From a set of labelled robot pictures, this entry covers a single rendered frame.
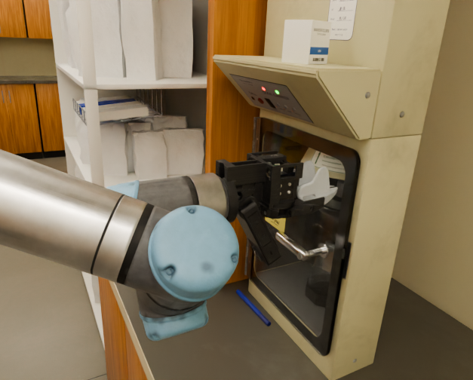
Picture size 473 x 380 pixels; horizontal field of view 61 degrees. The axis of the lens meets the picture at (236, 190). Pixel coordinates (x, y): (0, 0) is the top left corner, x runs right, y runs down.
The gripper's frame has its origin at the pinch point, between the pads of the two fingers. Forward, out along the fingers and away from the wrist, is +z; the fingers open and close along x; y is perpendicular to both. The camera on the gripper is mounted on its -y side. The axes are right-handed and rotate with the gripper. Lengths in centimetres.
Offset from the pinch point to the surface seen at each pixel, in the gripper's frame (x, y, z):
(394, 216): -4.5, -4.2, 11.0
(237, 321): 18.3, -37.2, -5.4
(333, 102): -4.2, 15.5, -5.3
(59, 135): 497, -101, -5
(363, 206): -4.5, -1.1, 3.3
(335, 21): 6.7, 26.1, 2.7
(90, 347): 133, -131, -27
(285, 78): 3.8, 17.9, -7.8
